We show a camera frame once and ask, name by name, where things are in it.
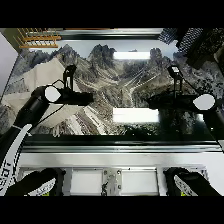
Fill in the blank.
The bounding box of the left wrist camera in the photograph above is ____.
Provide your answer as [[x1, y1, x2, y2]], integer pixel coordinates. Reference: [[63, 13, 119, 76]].
[[62, 64, 78, 93]]

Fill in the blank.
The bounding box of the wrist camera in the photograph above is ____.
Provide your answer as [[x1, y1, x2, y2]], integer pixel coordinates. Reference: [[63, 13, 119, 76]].
[[167, 65, 185, 98], [62, 64, 78, 93]]

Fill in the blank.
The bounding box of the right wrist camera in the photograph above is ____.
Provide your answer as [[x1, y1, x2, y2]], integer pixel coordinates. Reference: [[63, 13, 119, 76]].
[[167, 65, 185, 98]]

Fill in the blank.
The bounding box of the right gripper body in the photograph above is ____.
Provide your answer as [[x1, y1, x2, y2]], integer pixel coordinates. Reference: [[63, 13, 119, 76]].
[[158, 94, 197, 110]]

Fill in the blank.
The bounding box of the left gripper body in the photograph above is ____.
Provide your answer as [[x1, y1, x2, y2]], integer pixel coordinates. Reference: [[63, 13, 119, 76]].
[[60, 90, 88, 107]]

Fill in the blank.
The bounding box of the silver frame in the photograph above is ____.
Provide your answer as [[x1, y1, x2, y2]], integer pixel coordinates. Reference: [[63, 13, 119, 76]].
[[14, 28, 224, 197]]

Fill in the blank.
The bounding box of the black cable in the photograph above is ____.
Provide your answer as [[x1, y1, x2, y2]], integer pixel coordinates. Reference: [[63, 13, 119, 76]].
[[31, 103, 67, 131]]

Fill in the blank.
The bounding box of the heap of clothes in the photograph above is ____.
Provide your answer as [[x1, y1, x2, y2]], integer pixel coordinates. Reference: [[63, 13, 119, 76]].
[[157, 28, 224, 78]]

